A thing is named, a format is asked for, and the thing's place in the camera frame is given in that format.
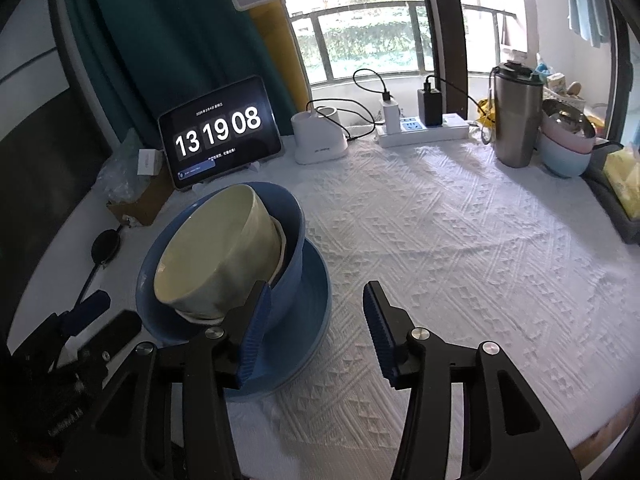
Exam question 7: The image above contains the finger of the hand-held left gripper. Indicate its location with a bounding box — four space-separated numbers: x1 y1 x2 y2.
80 310 143 361
60 291 112 337

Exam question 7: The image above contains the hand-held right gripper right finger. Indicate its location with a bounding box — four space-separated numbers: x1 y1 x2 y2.
363 281 583 480

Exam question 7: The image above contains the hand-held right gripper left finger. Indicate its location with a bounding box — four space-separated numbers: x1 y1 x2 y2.
65 280 273 480

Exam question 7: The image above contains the blue plate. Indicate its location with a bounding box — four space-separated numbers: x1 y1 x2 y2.
150 237 333 402

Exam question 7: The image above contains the cream bowl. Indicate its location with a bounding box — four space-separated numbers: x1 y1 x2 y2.
152 183 283 318

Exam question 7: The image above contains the large blue bowl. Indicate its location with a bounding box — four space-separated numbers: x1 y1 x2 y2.
136 181 307 346

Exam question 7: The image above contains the black round disc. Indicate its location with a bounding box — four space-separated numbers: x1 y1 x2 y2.
91 229 124 265

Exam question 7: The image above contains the cardboard box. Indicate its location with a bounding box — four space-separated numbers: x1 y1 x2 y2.
105 160 173 227

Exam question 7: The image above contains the small white box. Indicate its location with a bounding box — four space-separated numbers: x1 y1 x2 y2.
137 149 165 177

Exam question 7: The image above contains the clear tablet stand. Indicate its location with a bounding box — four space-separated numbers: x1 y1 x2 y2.
190 157 263 193

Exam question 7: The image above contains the white desk lamp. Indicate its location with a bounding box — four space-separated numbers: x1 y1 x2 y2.
230 0 351 165

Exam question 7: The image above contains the white power strip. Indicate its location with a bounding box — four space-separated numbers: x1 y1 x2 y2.
375 112 471 148

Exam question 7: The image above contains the black tablet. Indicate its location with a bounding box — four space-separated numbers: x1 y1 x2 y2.
157 75 283 191

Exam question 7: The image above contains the small light blue bowl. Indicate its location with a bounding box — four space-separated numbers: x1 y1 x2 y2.
537 135 593 179

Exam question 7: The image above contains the steel tumbler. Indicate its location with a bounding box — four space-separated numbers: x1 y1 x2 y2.
489 60 545 168

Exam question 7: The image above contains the small pink bowl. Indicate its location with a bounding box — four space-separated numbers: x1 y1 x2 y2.
540 125 598 155

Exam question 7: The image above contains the yellow packet in grey tray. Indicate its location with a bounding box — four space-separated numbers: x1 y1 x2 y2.
582 142 640 246

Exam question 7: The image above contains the steel bowl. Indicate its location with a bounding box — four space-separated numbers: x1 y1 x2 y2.
541 98 598 141

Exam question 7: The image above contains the teal curtain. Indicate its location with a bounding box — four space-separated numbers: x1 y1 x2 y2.
60 0 298 161

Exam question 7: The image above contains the yellow tissue pack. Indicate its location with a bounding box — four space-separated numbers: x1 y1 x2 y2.
602 145 640 221

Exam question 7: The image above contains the balcony railing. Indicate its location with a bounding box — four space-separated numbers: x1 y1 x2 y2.
287 2 518 86

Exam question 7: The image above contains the hanging light blue towel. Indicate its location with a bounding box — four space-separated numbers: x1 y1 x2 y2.
560 0 616 50

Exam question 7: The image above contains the black disc cable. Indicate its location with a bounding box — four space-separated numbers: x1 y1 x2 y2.
75 225 126 306

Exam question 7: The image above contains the lamp cable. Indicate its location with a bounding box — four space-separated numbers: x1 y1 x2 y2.
305 99 381 141

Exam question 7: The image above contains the white charger black cable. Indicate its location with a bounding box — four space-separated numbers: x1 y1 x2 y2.
352 67 391 126

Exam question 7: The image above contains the dark door frame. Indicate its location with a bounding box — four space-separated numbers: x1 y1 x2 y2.
417 0 469 126

